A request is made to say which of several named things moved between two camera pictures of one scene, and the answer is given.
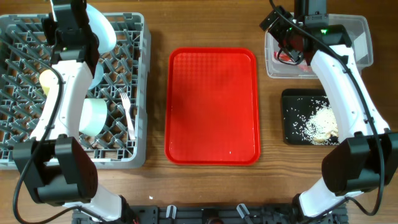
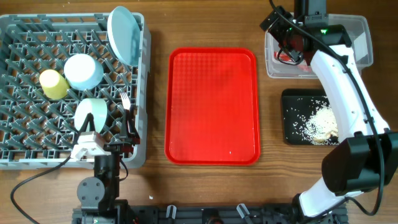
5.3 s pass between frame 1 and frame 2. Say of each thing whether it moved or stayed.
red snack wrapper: stayed
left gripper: moved
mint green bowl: stayed
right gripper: stayed
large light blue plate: moved
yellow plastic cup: stayed
